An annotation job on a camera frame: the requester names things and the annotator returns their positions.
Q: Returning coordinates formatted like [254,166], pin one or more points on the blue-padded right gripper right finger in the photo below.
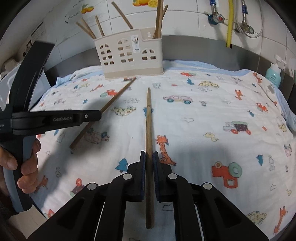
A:
[174,188]

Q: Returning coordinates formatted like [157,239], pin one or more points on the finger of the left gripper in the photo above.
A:
[93,115]

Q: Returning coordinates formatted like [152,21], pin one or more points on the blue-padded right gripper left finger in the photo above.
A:
[128,187]

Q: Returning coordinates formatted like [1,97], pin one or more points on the person's left hand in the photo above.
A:
[29,169]

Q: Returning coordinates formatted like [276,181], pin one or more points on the white microwave oven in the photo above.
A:
[41,87]

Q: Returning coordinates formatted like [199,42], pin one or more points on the cream plastic utensil holder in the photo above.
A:
[130,53]

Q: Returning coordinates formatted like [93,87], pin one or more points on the cartoon print white cloth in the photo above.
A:
[232,129]

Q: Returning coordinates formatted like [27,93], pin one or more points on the teal soap bottle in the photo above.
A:
[274,71]

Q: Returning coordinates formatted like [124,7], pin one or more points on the metal angle valve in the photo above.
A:
[245,28]

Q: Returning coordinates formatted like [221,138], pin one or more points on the red handle water valve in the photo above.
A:
[215,19]

